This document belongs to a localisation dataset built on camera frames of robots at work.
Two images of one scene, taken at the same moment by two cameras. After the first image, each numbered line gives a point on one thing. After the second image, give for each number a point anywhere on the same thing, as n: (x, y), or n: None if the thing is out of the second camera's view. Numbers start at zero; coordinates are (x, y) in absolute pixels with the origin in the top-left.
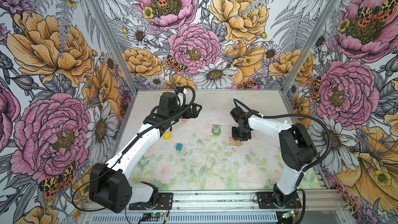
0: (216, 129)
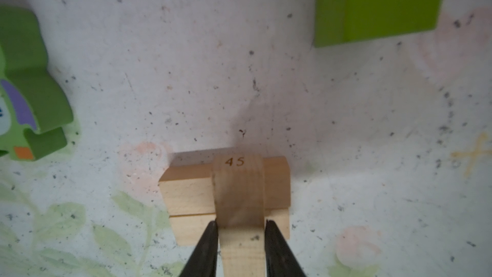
0: (34, 106)
